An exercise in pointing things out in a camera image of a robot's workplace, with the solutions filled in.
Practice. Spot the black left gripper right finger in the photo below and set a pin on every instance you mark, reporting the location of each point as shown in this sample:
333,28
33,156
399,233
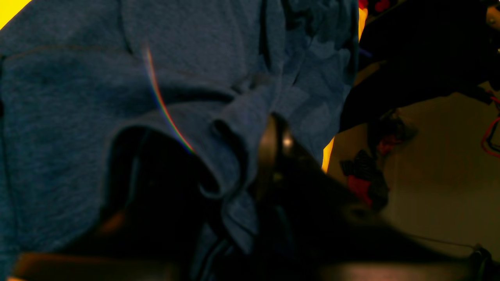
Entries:
314,229

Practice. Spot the yellow table cloth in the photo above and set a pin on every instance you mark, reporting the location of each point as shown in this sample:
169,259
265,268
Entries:
73,69

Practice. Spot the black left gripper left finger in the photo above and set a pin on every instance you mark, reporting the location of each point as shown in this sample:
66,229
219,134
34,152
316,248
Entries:
152,224

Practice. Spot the blue T-shirt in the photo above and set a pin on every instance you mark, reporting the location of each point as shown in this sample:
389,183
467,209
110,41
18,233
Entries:
46,204

